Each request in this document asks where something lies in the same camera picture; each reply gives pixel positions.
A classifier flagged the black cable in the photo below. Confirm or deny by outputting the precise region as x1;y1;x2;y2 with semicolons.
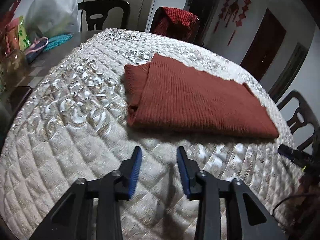
272;192;320;220

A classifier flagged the teal knitted mat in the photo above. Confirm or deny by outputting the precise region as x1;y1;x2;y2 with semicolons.
42;32;74;53

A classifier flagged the red checked cloth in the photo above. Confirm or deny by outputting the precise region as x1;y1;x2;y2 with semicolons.
155;7;198;39

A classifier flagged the dark glass door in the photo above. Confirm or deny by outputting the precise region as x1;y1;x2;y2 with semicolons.
184;0;221;47

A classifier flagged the dark wooden chair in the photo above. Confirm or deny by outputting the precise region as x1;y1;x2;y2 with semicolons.
277;90;320;153
150;6;201;47
77;0;131;32

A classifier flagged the red gift bag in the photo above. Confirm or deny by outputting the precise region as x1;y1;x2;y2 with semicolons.
0;0;23;30

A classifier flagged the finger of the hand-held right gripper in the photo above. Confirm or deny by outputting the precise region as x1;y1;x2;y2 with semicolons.
277;144;300;162

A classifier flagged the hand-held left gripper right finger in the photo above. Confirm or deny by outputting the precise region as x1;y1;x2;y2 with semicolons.
176;146;288;240

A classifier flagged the green flowered packet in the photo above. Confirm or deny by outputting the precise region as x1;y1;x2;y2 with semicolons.
17;16;32;50

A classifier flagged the beige quilted floral blanket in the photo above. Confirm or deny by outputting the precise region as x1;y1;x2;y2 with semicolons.
0;27;304;240

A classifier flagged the pink and blue pouch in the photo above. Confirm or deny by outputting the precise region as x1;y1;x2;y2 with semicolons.
24;37;49;64

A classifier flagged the white plastic bag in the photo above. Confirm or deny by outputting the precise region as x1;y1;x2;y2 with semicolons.
25;0;85;34

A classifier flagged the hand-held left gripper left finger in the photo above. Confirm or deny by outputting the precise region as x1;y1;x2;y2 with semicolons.
29;146;143;240

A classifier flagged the glass jar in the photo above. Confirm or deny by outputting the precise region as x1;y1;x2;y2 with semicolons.
0;49;30;88

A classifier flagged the brown wooden door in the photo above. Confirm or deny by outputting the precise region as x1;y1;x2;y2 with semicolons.
240;7;287;82

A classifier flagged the red hanging knot ornament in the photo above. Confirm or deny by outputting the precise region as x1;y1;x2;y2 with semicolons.
226;0;241;28
227;0;252;47
214;0;232;34

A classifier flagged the rust red knit sweater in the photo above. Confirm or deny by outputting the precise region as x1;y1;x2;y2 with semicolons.
124;53;280;140

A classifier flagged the black phone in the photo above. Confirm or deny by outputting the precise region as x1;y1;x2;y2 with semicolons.
7;86;33;115

